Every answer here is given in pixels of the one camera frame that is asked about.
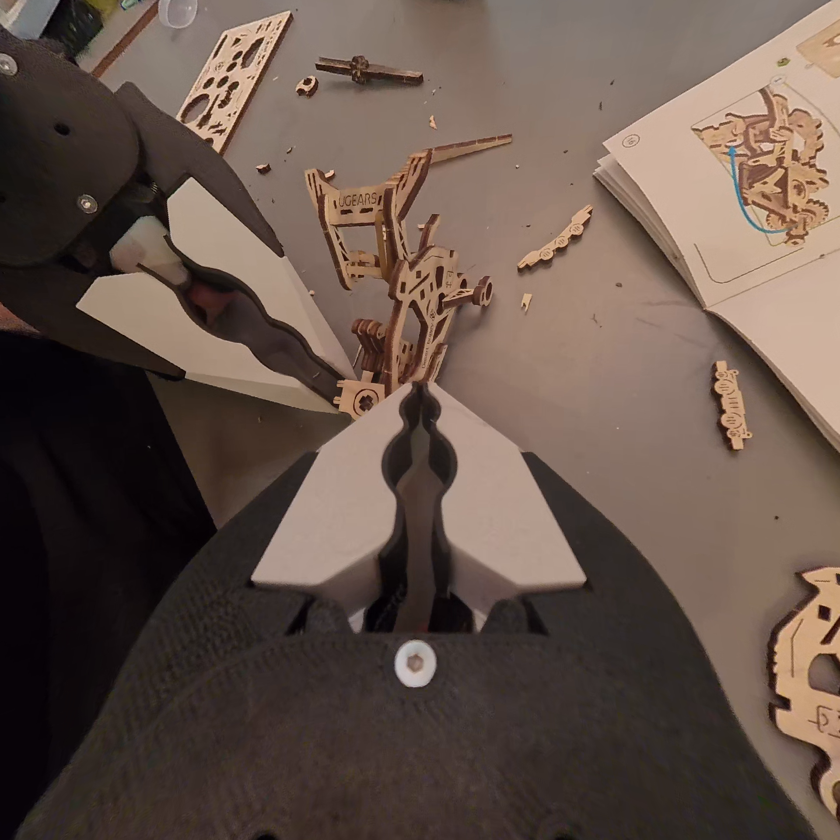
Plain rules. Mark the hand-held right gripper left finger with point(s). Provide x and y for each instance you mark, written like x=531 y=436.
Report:
x=334 y=518

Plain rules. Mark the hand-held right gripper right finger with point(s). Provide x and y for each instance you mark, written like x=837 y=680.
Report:
x=505 y=518

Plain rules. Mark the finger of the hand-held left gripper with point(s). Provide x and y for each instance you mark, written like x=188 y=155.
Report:
x=151 y=321
x=243 y=249

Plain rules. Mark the wooden buggy model frame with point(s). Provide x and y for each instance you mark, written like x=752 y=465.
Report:
x=426 y=289

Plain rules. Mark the clear plastic cup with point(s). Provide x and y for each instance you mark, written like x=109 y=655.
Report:
x=177 y=10

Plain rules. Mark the scattered small wooden offcuts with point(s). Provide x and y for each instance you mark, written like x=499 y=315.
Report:
x=526 y=302

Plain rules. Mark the wooden sheet with round holes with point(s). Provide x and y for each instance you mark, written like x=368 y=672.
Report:
x=279 y=29

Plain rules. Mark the dark wooden axle rod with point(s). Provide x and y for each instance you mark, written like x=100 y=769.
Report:
x=394 y=75

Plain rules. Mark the thin wooden wedge stick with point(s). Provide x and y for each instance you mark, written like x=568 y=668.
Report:
x=479 y=145

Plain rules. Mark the wooden buggy side panel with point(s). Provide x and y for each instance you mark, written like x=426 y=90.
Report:
x=787 y=630

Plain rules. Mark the open instruction booklet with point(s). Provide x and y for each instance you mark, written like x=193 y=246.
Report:
x=774 y=367

